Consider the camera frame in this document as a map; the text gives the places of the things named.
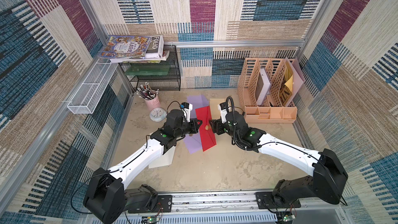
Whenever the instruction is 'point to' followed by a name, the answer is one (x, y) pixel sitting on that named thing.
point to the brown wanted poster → (285, 93)
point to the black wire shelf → (165, 75)
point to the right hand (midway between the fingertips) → (214, 117)
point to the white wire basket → (84, 100)
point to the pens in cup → (145, 91)
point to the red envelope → (207, 139)
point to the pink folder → (298, 77)
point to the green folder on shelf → (147, 70)
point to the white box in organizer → (263, 85)
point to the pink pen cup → (153, 103)
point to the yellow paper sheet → (289, 83)
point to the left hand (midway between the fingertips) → (202, 121)
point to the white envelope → (166, 158)
